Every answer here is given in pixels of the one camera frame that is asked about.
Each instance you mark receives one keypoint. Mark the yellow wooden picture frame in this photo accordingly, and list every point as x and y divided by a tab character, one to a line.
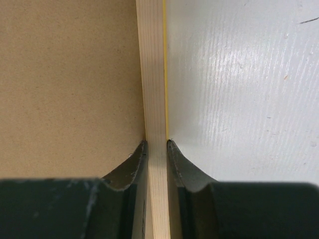
151	16

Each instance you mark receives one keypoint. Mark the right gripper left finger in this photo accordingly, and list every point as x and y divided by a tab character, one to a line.
111	207

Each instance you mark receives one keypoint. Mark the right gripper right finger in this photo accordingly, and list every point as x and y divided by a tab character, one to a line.
202	208

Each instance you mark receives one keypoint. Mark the brown backing board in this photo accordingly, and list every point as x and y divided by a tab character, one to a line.
71	103

